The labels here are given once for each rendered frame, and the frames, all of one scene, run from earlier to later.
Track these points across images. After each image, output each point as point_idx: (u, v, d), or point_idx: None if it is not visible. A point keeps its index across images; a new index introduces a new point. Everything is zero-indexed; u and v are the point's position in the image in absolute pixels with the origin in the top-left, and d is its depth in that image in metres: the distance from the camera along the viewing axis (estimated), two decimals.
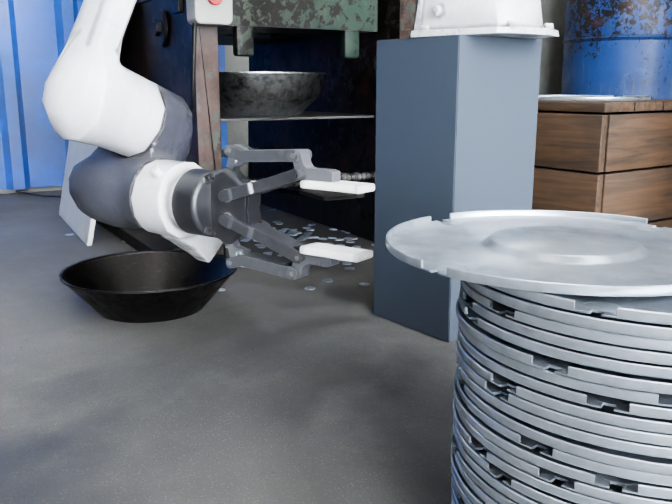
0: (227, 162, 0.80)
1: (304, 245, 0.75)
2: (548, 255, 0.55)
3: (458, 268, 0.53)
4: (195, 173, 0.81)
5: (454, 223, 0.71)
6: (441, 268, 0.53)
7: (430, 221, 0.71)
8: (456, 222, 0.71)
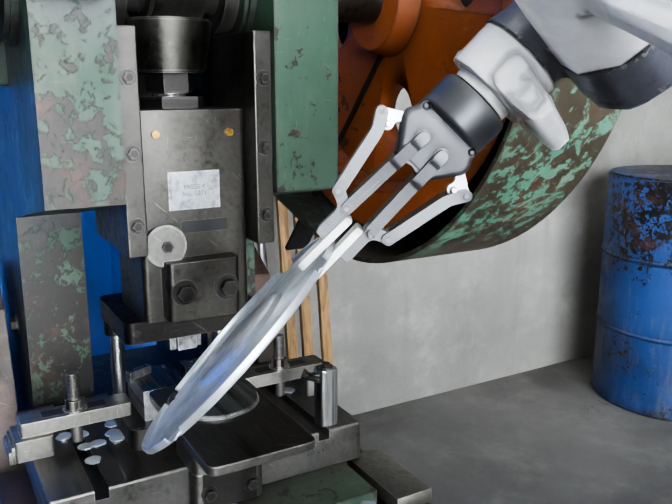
0: (397, 110, 0.71)
1: (355, 224, 0.74)
2: (243, 320, 0.83)
3: (280, 279, 0.88)
4: (435, 88, 0.72)
5: None
6: (287, 271, 0.88)
7: (326, 259, 0.71)
8: None
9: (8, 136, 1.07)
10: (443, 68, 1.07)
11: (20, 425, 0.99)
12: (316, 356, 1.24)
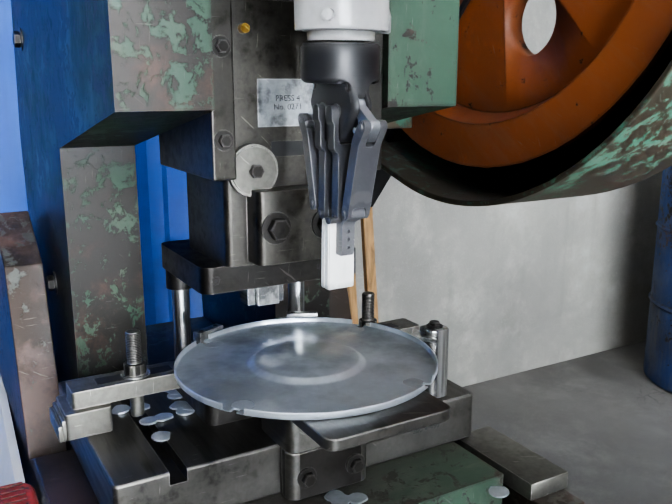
0: (362, 112, 0.66)
1: (330, 220, 0.72)
2: (308, 339, 0.88)
3: (351, 329, 0.93)
4: (344, 64, 0.65)
5: (411, 382, 0.77)
6: (360, 328, 0.94)
7: (431, 379, 0.77)
8: (411, 384, 0.76)
9: (53, 46, 0.89)
10: (465, 27, 1.08)
11: (72, 393, 0.81)
12: (408, 320, 1.05)
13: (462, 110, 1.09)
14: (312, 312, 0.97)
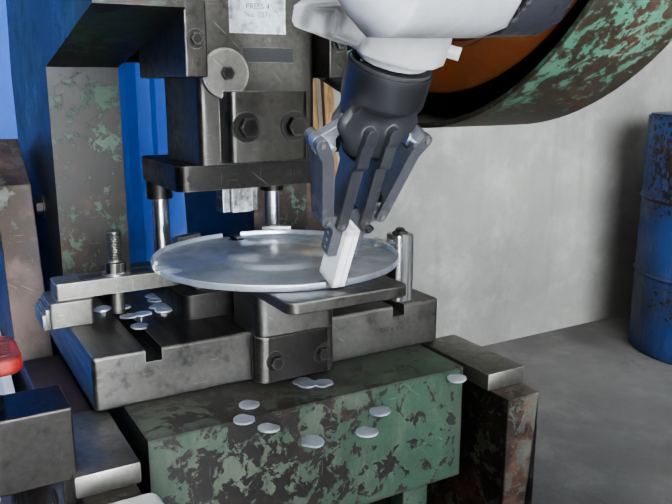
0: (417, 126, 0.68)
1: (350, 228, 0.72)
2: (305, 244, 0.92)
3: (363, 246, 0.94)
4: (426, 89, 0.65)
5: (326, 281, 0.77)
6: (372, 246, 0.93)
7: (348, 283, 0.76)
8: (323, 282, 0.76)
9: None
10: None
11: (55, 285, 0.86)
12: None
13: (463, 42, 1.08)
14: (286, 225, 1.02)
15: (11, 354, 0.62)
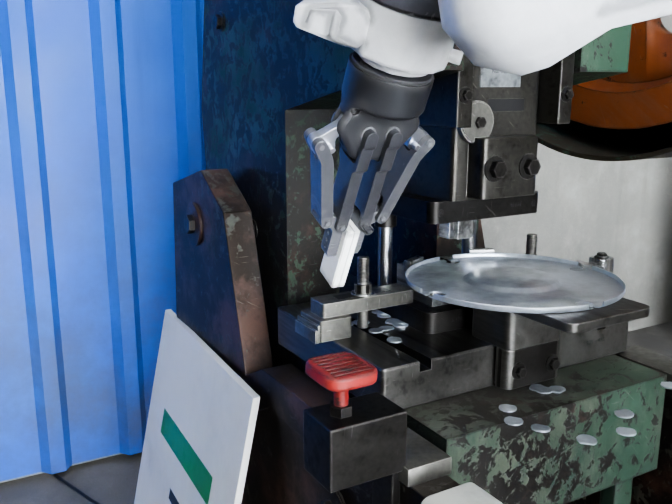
0: (419, 129, 0.68)
1: (350, 229, 0.71)
2: (470, 271, 1.04)
3: None
4: (428, 93, 0.64)
5: (577, 269, 1.07)
6: None
7: (576, 265, 1.09)
8: (580, 270, 1.06)
9: (288, 24, 1.07)
10: None
11: (323, 304, 0.99)
12: None
13: (601, 82, 1.27)
14: (490, 249, 1.15)
15: (371, 367, 0.75)
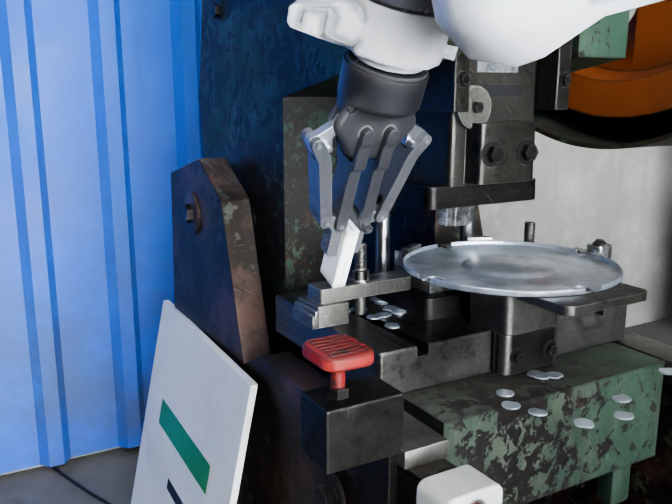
0: (416, 126, 0.68)
1: (350, 229, 0.72)
2: (493, 272, 0.96)
3: None
4: (424, 89, 0.64)
5: (452, 249, 1.11)
6: None
7: (437, 247, 1.12)
8: (453, 248, 1.12)
9: (286, 10, 1.07)
10: None
11: (320, 290, 0.99)
12: None
13: None
14: (488, 236, 1.15)
15: (368, 349, 0.75)
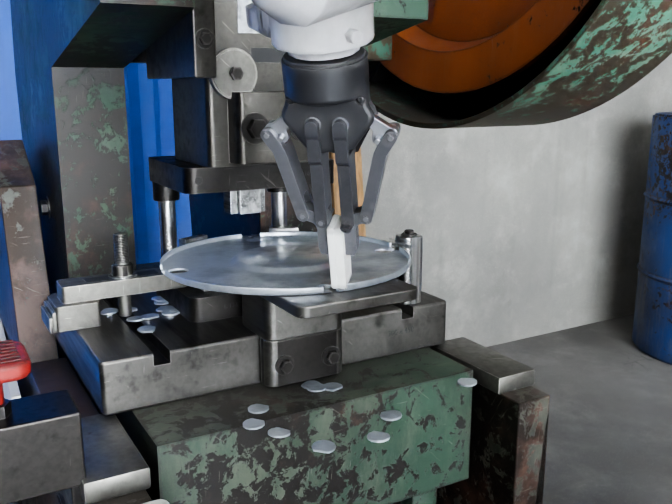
0: (379, 121, 0.65)
1: (335, 227, 0.71)
2: (326, 264, 0.83)
3: None
4: (360, 79, 0.62)
5: None
6: None
7: (167, 274, 0.80)
8: None
9: None
10: None
11: (62, 288, 0.85)
12: (387, 241, 1.10)
13: None
14: (294, 227, 1.01)
15: (20, 359, 0.61)
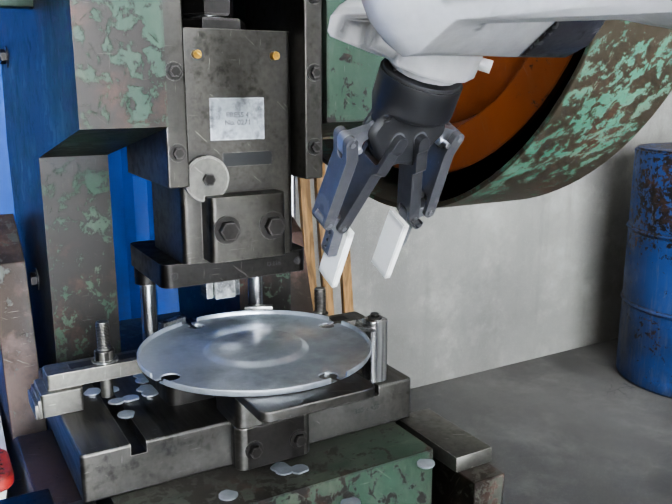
0: (446, 128, 0.70)
1: (351, 230, 0.72)
2: (301, 349, 0.91)
3: None
4: None
5: None
6: None
7: (166, 383, 0.82)
8: None
9: (32, 66, 0.99)
10: None
11: (47, 376, 0.91)
12: (358, 313, 1.16)
13: None
14: (268, 305, 1.07)
15: (3, 472, 0.67)
